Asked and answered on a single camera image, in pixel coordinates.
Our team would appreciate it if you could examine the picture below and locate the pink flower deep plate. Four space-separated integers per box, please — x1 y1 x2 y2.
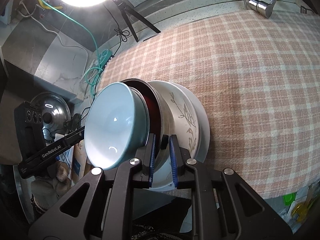
149 80 210 192

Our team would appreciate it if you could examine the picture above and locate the white teal ceramic bowl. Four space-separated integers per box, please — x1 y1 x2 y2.
84 82 150 170

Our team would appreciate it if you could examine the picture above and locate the red steel bowl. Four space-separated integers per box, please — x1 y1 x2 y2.
121 78 163 157

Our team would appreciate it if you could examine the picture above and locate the stainless steel bowl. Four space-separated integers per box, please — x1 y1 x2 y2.
149 83 175 171

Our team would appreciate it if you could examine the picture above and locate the white oval plate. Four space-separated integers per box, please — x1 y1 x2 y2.
149 80 201 158

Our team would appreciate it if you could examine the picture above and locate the chrome kitchen faucet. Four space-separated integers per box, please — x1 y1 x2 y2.
244 0 277 18

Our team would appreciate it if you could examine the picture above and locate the left gloved hand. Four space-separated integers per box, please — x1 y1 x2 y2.
30 161 71 211

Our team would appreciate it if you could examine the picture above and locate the steel pot lid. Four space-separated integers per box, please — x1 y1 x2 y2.
31 92 71 142

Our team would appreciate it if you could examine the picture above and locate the green plastic object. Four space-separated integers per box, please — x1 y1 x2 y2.
283 192 297 206

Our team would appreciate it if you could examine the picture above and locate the pink plaid cloth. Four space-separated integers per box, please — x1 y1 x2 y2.
98 10 319 198

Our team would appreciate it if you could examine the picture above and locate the black tripod stand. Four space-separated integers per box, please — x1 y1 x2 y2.
112 0 161 42

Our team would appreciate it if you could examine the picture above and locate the teal coiled cable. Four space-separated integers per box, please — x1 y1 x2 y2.
38 0 113 99

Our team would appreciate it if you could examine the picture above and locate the white cable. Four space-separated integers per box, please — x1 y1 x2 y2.
15 0 101 86

